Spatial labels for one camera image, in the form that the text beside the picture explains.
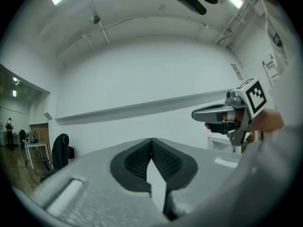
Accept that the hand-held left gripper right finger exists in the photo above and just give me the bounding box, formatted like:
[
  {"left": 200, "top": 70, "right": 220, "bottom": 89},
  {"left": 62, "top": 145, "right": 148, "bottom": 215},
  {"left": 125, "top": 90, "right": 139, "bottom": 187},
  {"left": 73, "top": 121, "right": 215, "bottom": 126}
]
[{"left": 151, "top": 137, "right": 242, "bottom": 222}]

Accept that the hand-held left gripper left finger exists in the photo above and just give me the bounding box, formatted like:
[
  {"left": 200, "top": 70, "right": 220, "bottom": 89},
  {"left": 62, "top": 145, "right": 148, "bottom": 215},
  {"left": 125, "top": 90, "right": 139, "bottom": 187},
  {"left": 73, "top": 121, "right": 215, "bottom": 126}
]
[{"left": 30, "top": 137, "right": 171, "bottom": 227}]

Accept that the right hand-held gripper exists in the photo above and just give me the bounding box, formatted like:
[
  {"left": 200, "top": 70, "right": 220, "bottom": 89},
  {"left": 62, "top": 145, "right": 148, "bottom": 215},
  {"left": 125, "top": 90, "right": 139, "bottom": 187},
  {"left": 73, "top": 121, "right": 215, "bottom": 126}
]
[{"left": 191, "top": 77, "right": 268, "bottom": 147}]

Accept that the person's right hand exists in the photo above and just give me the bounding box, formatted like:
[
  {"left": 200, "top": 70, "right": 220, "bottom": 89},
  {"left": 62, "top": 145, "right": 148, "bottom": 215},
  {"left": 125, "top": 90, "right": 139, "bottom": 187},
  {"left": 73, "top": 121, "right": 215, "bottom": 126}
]
[{"left": 223, "top": 109, "right": 245, "bottom": 125}]

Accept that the white side table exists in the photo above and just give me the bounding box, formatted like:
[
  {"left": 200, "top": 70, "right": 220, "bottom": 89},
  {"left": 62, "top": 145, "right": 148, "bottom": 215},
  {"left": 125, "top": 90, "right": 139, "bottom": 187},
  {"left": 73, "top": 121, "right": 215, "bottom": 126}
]
[{"left": 207, "top": 131, "right": 259, "bottom": 154}]

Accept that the black jacket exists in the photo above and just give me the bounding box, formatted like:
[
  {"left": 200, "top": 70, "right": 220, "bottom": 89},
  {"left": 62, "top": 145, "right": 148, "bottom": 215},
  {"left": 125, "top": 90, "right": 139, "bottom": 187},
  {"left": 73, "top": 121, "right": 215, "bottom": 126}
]
[{"left": 51, "top": 133, "right": 70, "bottom": 170}]

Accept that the black office chair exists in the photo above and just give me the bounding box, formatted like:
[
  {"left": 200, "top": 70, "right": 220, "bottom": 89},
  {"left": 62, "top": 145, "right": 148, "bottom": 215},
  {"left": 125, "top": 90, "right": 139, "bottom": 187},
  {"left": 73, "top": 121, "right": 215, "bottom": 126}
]
[{"left": 39, "top": 133, "right": 75, "bottom": 183}]

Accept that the white ceiling pipe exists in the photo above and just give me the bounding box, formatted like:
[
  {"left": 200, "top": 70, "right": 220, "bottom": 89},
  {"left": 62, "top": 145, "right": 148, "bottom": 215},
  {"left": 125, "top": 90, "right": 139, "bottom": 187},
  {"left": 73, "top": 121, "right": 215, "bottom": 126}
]
[{"left": 55, "top": 17, "right": 207, "bottom": 57}]

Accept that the wall notice sheet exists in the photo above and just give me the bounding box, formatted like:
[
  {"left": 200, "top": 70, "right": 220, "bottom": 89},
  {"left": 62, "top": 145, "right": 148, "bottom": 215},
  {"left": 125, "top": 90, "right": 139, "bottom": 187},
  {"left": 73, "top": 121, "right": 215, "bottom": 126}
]
[{"left": 230, "top": 62, "right": 244, "bottom": 80}]

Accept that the grey wall ledge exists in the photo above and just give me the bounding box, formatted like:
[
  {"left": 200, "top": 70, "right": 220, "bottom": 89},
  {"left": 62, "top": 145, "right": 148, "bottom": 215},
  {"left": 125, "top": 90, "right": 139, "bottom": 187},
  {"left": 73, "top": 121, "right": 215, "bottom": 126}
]
[{"left": 54, "top": 88, "right": 235, "bottom": 127}]

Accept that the white wall rack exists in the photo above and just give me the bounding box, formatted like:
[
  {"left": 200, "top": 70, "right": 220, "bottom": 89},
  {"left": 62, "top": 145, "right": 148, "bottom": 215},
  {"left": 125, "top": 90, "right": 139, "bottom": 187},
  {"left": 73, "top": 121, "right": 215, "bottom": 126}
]
[{"left": 261, "top": 54, "right": 279, "bottom": 80}]

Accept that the black head camera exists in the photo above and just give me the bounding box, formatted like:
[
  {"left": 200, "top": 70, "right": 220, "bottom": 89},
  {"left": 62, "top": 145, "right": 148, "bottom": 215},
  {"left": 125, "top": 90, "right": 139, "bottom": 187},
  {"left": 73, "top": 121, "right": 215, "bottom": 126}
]
[{"left": 174, "top": 0, "right": 207, "bottom": 16}]

